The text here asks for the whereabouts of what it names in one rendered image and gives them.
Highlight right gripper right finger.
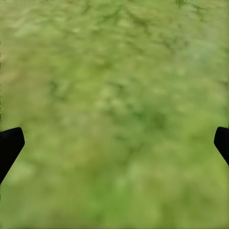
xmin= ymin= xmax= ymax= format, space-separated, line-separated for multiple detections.
xmin=214 ymin=127 xmax=229 ymax=165

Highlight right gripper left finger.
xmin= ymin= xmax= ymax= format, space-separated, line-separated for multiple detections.
xmin=0 ymin=127 xmax=25 ymax=184

